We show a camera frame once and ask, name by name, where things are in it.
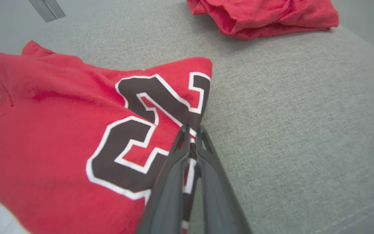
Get red jersey with number print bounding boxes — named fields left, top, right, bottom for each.
left=0, top=40, right=213, bottom=234

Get red shorts with white waistband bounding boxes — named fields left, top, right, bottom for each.
left=187, top=0, right=340, bottom=41

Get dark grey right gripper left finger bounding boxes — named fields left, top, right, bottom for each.
left=135, top=124, right=193, bottom=234

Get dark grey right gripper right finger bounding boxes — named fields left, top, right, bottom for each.
left=195, top=126, right=253, bottom=234

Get grey fabric sofa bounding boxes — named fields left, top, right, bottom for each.
left=0, top=0, right=374, bottom=234

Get grey door frame post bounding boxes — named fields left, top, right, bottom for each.
left=28, top=0, right=57, bottom=23

